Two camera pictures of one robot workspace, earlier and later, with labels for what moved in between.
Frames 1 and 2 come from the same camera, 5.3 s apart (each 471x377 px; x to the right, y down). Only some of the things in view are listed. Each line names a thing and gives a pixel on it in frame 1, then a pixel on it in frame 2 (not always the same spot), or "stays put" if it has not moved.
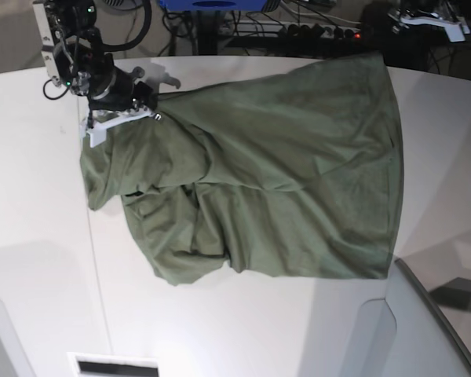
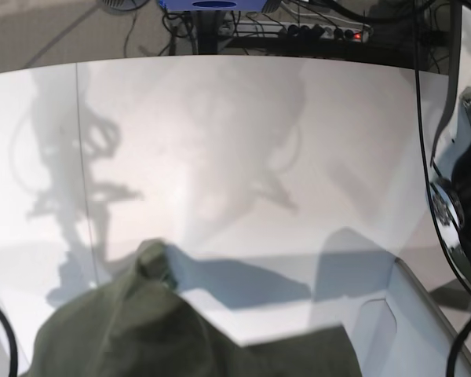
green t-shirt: (291, 173) -> (143, 325)
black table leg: (207, 31) stays put
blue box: (213, 5) stays put
